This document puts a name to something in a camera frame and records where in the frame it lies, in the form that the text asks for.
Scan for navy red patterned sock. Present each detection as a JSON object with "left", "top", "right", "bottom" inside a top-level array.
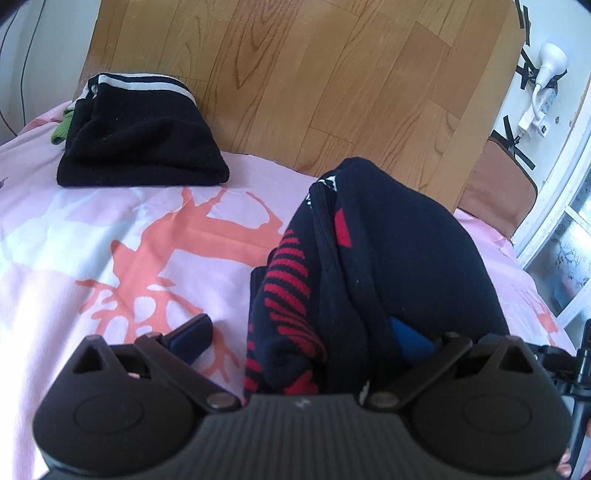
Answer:
[{"left": 242, "top": 157, "right": 511, "bottom": 400}]

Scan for brown padded board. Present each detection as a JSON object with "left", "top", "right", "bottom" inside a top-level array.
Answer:
[{"left": 464, "top": 136, "right": 540, "bottom": 239}]

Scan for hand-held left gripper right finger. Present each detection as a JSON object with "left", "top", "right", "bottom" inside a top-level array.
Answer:
[{"left": 367, "top": 316, "right": 544, "bottom": 413}]

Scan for white lamp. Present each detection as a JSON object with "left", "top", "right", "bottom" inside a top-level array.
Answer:
[{"left": 530, "top": 42, "right": 570, "bottom": 116}]

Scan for white power strip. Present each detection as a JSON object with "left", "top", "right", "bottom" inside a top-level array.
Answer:
[{"left": 517, "top": 87, "right": 560, "bottom": 138}]

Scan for black tape strip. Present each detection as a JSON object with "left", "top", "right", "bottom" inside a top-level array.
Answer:
[
  {"left": 490, "top": 116, "right": 536, "bottom": 171},
  {"left": 513, "top": 0, "right": 532, "bottom": 31}
]

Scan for black folded garment white stripes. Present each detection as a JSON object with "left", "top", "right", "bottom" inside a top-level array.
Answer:
[{"left": 56, "top": 72, "right": 230, "bottom": 188}]

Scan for black cable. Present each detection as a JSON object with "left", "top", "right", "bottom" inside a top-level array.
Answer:
[{"left": 0, "top": 0, "right": 40, "bottom": 137}]

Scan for wooden headboard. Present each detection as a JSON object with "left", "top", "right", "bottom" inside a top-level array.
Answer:
[{"left": 72, "top": 0, "right": 530, "bottom": 214}]

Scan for green cloth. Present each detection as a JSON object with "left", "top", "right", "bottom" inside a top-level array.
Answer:
[{"left": 50, "top": 108, "right": 77, "bottom": 145}]

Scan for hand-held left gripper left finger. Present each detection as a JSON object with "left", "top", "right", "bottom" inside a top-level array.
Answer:
[{"left": 69, "top": 314, "right": 242, "bottom": 413}]

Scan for pink deer print bedsheet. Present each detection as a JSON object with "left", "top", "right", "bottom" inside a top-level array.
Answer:
[{"left": 0, "top": 100, "right": 578, "bottom": 480}]

